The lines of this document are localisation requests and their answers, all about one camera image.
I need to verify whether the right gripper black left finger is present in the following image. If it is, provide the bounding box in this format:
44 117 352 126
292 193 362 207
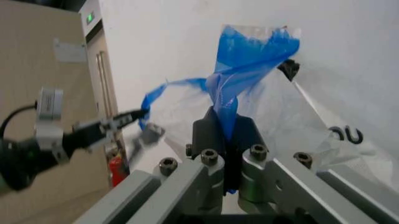
79 106 231 224

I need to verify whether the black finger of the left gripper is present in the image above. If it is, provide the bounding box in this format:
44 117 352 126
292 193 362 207
128 122 166 165
98 108 150 135

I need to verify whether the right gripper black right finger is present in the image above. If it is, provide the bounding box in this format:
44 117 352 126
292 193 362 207
226 114 399 224

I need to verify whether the blue plastic garbage bag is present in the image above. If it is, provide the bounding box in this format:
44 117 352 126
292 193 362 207
138 24 303 196

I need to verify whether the clear plastic bag with print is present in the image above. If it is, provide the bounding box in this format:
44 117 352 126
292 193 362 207
161 78 399 175

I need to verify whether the red fire extinguisher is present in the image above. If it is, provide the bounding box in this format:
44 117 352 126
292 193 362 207
107 153 129 188

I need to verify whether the wooden door with long handles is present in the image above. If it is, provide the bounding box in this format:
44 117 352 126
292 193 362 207
83 20 128 189

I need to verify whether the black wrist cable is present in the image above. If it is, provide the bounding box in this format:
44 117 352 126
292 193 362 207
0 105 40 140

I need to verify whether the black wall hook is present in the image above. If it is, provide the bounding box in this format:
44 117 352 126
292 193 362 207
276 59 301 82

